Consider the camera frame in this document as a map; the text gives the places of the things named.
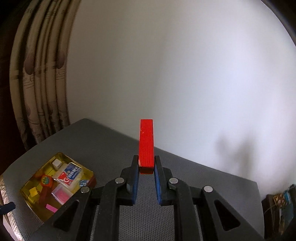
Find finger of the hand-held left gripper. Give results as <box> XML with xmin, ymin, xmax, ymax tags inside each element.
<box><xmin>0</xmin><ymin>202</ymin><xmax>15</xmax><ymax>215</ymax></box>

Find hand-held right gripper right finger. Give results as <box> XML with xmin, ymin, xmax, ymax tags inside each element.
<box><xmin>154</xmin><ymin>155</ymin><xmax>265</xmax><ymax>241</ymax></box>

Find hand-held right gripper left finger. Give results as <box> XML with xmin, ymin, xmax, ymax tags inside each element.
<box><xmin>30</xmin><ymin>155</ymin><xmax>139</xmax><ymax>241</ymax></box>

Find red and gold tin box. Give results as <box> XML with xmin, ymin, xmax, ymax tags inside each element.
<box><xmin>20</xmin><ymin>152</ymin><xmax>97</xmax><ymax>222</ymax></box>

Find red wooden block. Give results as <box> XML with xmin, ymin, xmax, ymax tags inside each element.
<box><xmin>38</xmin><ymin>185</ymin><xmax>52</xmax><ymax>204</ymax></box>
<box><xmin>138</xmin><ymin>119</ymin><xmax>155</xmax><ymax>175</ymax></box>

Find orange round tape measure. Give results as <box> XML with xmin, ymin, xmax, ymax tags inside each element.
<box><xmin>39</xmin><ymin>175</ymin><xmax>53</xmax><ymax>188</ymax></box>

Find clear box with pink contents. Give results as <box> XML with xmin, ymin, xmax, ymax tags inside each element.
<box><xmin>51</xmin><ymin>184</ymin><xmax>71</xmax><ymax>205</ymax></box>

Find white wooden cube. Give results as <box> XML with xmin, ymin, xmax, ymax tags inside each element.
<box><xmin>51</xmin><ymin>158</ymin><xmax>64</xmax><ymax>169</ymax></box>

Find grey mesh mat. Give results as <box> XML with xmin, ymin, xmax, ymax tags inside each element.
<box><xmin>0</xmin><ymin>118</ymin><xmax>265</xmax><ymax>241</ymax></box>

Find dark wooden nightstand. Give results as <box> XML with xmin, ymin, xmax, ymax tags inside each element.
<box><xmin>261</xmin><ymin>184</ymin><xmax>296</xmax><ymax>240</ymax></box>

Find red floral pouch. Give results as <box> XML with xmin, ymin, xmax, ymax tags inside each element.
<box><xmin>273</xmin><ymin>193</ymin><xmax>286</xmax><ymax>205</ymax></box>

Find beige patterned curtain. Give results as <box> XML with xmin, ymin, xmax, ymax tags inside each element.
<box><xmin>9</xmin><ymin>0</ymin><xmax>81</xmax><ymax>151</ymax></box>

